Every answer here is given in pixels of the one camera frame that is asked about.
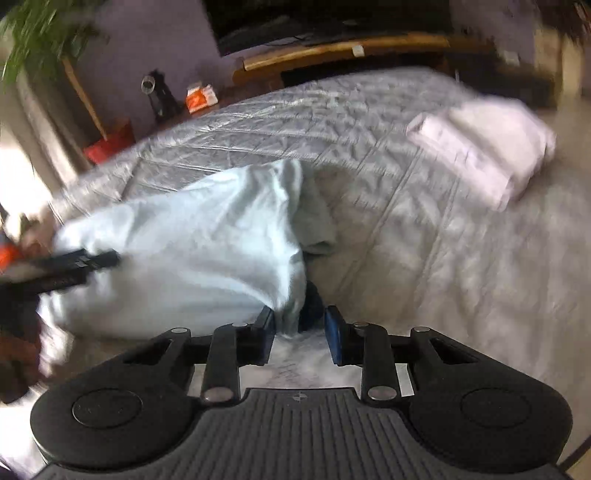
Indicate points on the white folded garment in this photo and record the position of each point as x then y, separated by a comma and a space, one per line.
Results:
485, 147

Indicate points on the dark low cabinet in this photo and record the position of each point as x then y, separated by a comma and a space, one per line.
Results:
521, 83

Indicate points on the dark low side table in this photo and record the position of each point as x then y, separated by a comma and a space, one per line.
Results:
240, 94

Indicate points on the black television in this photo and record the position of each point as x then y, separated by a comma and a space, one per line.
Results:
277, 18

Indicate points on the black cylindrical appliance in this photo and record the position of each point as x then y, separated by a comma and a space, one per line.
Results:
161, 99

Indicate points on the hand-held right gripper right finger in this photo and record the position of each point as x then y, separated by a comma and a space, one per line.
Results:
333, 337

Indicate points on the white and blue printed shirt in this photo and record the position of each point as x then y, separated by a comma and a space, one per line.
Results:
184, 240

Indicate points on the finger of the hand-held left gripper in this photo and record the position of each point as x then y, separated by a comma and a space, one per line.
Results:
74, 267

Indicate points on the wooden television stand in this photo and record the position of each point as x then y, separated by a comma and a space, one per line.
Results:
323, 48

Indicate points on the navy and orange zip bag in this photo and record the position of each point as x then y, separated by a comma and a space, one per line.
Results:
7, 256

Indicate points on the orange tissue pack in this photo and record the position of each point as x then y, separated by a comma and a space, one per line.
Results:
201, 99

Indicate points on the dried purple plant in vase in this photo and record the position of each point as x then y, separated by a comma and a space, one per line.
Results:
568, 18

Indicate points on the beige curtain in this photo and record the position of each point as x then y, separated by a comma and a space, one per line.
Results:
46, 129

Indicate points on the potted tree in red pot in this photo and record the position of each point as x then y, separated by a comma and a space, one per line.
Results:
108, 145

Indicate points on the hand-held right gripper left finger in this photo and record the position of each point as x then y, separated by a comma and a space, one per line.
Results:
267, 339

